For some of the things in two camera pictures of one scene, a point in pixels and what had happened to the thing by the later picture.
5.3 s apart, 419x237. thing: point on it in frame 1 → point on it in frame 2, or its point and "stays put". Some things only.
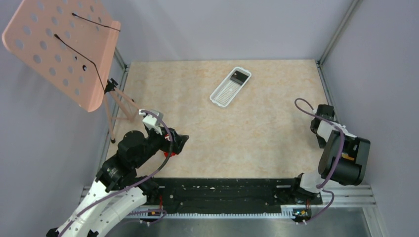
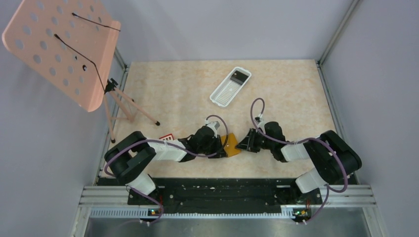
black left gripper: x=176 y=140 → x=219 y=146
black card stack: x=239 y=77 stays put
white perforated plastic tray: x=230 y=87 stays put
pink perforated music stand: x=71 y=44 stays put
